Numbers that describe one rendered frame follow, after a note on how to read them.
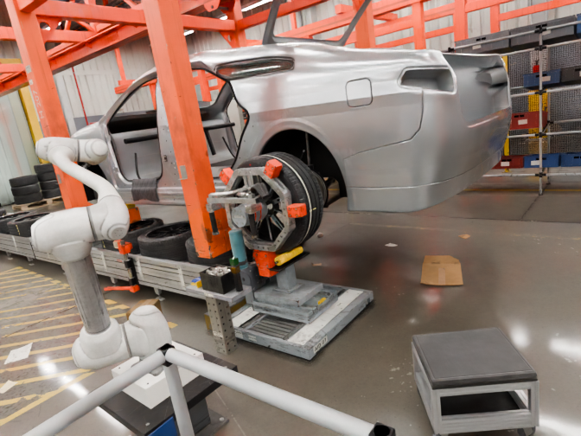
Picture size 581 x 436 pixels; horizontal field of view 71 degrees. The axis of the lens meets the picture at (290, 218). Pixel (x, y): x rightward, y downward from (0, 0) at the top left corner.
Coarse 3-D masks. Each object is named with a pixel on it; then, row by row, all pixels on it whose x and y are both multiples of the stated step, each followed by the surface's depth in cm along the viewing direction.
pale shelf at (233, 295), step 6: (186, 288) 260; (192, 288) 258; (198, 288) 256; (246, 288) 245; (198, 294) 254; (204, 294) 250; (210, 294) 246; (216, 294) 243; (222, 294) 242; (228, 294) 240; (234, 294) 239; (240, 294) 240; (228, 300) 237; (234, 300) 237
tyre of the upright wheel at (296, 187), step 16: (256, 160) 260; (288, 160) 260; (288, 176) 248; (304, 176) 256; (304, 192) 252; (320, 192) 263; (320, 208) 264; (304, 224) 253; (288, 240) 263; (304, 240) 274
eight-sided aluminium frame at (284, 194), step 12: (240, 168) 266; (252, 168) 258; (264, 168) 251; (276, 180) 249; (276, 192) 247; (288, 192) 246; (228, 204) 276; (288, 204) 249; (228, 216) 279; (240, 228) 281; (288, 228) 249; (252, 240) 277; (276, 240) 258
